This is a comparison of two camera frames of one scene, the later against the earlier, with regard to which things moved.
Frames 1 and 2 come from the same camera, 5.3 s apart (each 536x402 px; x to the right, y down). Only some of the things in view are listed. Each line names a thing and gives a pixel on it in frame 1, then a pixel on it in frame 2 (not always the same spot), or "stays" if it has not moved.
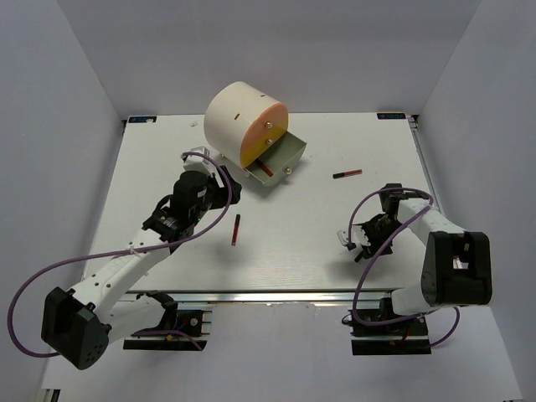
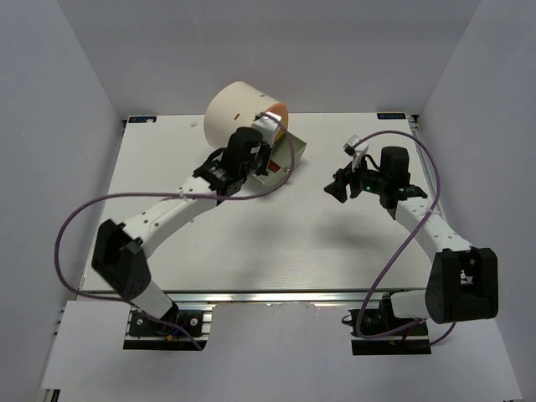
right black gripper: x=370 y=250 -> x=342 y=177
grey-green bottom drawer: x=278 y=162 stays
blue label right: x=393 y=115 stays
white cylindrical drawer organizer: x=241 y=121 stays
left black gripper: x=222 y=193 -> x=265 y=148
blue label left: x=142 y=119 stays
